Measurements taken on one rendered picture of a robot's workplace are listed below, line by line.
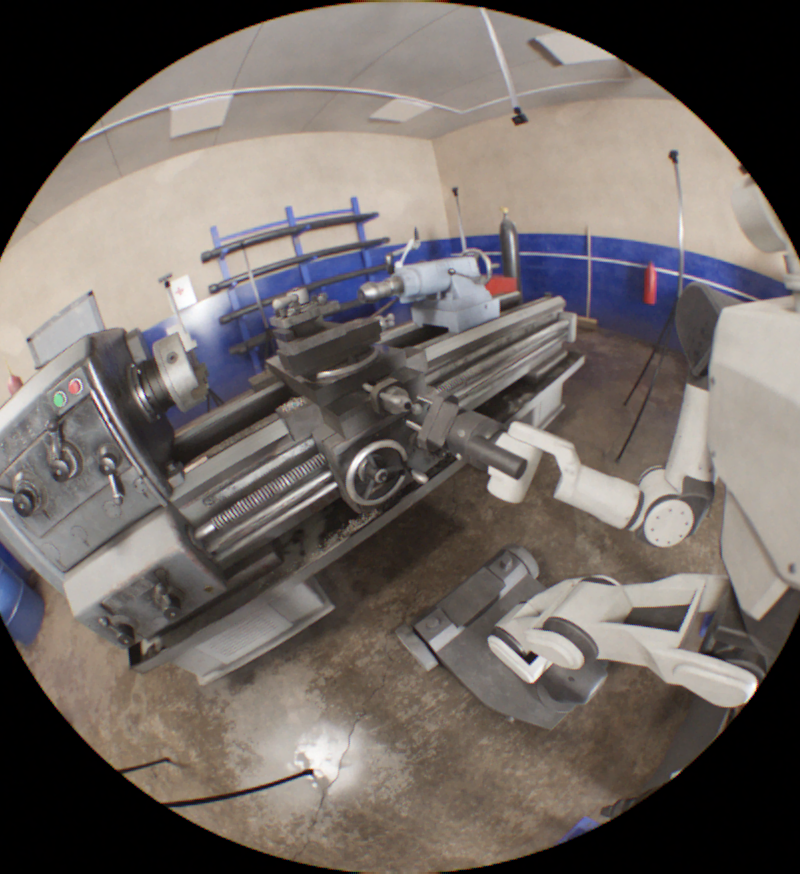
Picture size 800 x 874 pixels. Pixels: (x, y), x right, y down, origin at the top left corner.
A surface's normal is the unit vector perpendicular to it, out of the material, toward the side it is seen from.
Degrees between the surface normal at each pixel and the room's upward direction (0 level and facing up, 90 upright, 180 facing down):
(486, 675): 0
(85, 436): 90
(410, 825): 0
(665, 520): 73
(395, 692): 0
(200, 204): 90
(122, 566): 32
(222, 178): 90
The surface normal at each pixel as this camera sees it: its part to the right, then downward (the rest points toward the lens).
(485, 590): -0.18, -0.80
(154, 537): 0.18, -0.48
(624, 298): -0.77, 0.48
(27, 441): 0.62, 0.37
